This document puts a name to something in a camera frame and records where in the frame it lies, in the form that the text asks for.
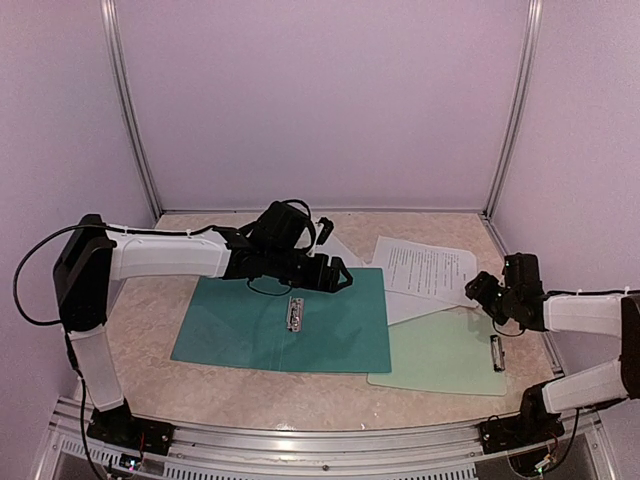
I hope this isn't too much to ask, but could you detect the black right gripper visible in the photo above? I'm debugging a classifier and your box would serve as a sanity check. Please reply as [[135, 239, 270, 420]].
[[466, 271, 520, 325]]

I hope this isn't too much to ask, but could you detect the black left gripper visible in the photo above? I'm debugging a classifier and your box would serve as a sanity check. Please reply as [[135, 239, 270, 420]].
[[266, 245, 354, 294]]

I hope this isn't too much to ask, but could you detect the printed paper stack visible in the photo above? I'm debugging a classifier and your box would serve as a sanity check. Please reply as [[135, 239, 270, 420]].
[[314, 233, 369, 268]]

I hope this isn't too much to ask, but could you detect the dark green folder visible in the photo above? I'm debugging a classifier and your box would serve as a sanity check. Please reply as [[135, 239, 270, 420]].
[[171, 268, 391, 374]]

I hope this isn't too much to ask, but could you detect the printed paper sheet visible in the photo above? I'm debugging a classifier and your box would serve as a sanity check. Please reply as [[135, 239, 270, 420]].
[[372, 236, 478, 307]]

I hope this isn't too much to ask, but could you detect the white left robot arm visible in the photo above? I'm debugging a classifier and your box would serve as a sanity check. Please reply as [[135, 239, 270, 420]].
[[53, 200, 353, 445]]

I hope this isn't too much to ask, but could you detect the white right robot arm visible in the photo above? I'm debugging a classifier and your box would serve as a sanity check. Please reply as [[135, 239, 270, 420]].
[[464, 253, 639, 444]]

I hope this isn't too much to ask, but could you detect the metal folder clip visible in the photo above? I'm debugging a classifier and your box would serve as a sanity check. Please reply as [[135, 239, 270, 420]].
[[286, 297, 304, 333]]

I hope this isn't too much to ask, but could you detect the light green clipboard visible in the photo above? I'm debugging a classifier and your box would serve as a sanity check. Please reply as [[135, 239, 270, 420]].
[[367, 307, 507, 396]]

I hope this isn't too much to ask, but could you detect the blank white paper sheet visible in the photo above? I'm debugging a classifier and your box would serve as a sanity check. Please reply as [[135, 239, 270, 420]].
[[385, 291, 453, 326]]

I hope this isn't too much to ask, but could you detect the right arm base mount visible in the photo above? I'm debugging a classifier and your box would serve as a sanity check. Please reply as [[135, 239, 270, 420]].
[[477, 382, 565, 454]]

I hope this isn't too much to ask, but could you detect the front aluminium rail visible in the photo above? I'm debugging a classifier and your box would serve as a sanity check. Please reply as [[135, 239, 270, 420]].
[[47, 394, 611, 480]]

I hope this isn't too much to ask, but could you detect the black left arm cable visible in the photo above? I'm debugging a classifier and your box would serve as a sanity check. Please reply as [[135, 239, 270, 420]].
[[12, 223, 126, 326]]

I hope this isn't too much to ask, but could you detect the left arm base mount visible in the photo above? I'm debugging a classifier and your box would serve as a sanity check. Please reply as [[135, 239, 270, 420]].
[[87, 400, 176, 456]]

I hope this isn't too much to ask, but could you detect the right aluminium frame post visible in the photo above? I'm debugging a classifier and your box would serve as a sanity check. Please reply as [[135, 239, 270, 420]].
[[483, 0, 544, 223]]

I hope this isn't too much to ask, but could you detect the aluminium frame post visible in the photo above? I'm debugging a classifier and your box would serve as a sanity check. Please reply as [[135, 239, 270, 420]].
[[483, 0, 544, 223], [100, 0, 164, 221]]

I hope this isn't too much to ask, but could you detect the left aluminium frame post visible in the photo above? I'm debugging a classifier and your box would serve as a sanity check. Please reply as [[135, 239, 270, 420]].
[[100, 0, 164, 221]]

